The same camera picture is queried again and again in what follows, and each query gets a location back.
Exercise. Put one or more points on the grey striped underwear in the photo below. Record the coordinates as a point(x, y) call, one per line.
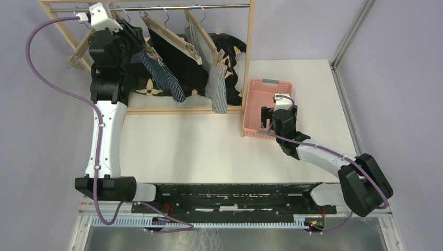
point(215, 88)

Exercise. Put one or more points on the pink plastic basket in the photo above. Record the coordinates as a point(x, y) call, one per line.
point(261, 94)

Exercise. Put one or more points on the white cable duct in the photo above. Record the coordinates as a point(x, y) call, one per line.
point(160, 223)

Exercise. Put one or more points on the metal hanging rod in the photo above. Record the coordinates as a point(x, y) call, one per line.
point(139, 9)

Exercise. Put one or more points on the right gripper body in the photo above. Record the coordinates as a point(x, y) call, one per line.
point(293, 113)

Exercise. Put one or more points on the wooden clip hanger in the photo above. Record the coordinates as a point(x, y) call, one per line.
point(207, 41)
point(173, 39)
point(81, 52)

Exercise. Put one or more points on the aluminium corner post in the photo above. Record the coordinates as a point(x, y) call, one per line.
point(352, 32)

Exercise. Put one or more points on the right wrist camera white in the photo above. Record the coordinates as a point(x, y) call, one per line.
point(283, 101)

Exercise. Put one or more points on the black underwear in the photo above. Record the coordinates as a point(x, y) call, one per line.
point(190, 75)

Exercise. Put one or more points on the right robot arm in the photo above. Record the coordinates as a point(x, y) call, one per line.
point(362, 185)

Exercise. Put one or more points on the wooden clothes rack frame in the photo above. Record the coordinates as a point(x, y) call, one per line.
point(86, 63)

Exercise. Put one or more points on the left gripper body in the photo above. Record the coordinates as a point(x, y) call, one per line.
point(135, 42)

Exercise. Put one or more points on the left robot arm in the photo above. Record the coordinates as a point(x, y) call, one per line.
point(114, 77)

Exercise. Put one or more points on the black floral blanket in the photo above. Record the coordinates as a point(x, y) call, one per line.
point(232, 46)

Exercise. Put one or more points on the navy striped underwear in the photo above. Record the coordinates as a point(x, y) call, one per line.
point(160, 73)

